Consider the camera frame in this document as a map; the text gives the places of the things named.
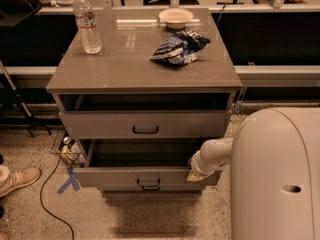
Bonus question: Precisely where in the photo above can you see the white paper bowl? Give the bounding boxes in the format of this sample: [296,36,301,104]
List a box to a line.
[159,8,193,29]

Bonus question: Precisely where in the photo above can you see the wire basket with items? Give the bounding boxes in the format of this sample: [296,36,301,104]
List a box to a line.
[50,129,85,167]

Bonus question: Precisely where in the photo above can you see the blue white chip bag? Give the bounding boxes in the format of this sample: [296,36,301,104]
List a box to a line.
[150,29,211,65]

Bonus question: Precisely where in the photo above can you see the grey drawer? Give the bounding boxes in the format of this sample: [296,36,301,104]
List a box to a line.
[60,93,230,139]
[100,186,202,195]
[74,138,221,191]

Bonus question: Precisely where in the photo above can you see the black tripod stand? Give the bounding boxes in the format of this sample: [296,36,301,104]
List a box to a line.
[0,60,51,136]

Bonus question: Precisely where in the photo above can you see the black floor cable left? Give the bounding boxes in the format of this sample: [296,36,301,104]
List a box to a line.
[39,155,76,240]

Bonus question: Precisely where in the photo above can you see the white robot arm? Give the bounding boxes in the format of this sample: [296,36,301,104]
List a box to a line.
[187,107,320,240]

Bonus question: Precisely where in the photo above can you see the grey drawer cabinet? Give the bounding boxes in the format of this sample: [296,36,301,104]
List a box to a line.
[45,7,243,196]

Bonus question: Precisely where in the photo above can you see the clear plastic water bottle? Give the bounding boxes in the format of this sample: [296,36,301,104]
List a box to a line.
[73,0,102,54]

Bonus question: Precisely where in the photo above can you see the tan shoe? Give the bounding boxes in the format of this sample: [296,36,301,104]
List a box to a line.
[0,166,41,198]

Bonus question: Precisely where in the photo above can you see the blue tape cross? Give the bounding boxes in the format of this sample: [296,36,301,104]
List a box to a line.
[57,166,80,194]

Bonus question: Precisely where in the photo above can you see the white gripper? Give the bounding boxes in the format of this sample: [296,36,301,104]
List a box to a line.
[187,151,215,182]

